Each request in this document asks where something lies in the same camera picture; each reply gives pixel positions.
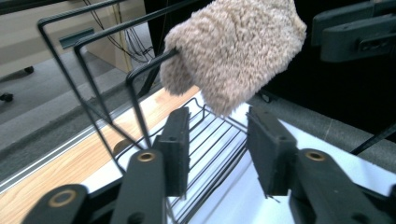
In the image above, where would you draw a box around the bundle of dark cables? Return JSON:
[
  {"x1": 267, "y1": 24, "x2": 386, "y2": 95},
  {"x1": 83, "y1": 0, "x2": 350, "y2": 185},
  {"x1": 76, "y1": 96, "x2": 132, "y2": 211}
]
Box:
[{"x1": 82, "y1": 0, "x2": 157, "y2": 64}]

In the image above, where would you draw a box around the black wire rack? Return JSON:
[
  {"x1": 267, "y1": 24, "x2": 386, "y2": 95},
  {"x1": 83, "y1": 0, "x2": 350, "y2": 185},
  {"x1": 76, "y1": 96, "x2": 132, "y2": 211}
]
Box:
[{"x1": 36, "y1": 0, "x2": 250, "y2": 224}]

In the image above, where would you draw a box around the grey metal rail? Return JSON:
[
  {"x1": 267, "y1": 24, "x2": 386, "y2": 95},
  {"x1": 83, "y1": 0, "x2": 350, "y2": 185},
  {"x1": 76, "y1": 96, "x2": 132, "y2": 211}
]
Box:
[{"x1": 58, "y1": 27, "x2": 95, "y2": 50}]

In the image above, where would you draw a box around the beige fluffy sock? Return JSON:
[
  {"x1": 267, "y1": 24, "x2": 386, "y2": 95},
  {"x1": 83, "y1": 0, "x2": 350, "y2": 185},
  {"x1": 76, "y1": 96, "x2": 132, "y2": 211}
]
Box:
[{"x1": 159, "y1": 0, "x2": 308, "y2": 118}]

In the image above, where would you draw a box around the beige cabinet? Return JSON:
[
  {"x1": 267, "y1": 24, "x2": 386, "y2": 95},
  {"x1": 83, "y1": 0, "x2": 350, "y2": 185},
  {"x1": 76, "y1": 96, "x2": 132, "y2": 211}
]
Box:
[{"x1": 0, "y1": 0, "x2": 148, "y2": 79}]

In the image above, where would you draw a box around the black strap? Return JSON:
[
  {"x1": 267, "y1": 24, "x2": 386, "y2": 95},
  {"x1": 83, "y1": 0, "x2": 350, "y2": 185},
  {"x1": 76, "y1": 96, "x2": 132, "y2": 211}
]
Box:
[{"x1": 349, "y1": 123, "x2": 396, "y2": 156}]

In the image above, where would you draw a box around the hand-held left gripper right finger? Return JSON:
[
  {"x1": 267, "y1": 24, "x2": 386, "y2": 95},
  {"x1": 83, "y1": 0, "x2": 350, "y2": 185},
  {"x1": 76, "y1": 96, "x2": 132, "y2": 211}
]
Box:
[{"x1": 245, "y1": 105, "x2": 301, "y2": 199}]

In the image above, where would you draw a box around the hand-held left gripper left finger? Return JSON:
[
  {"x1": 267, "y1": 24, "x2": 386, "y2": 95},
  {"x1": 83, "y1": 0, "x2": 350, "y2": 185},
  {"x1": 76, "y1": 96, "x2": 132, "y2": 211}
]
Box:
[{"x1": 153, "y1": 106, "x2": 191, "y2": 198}]

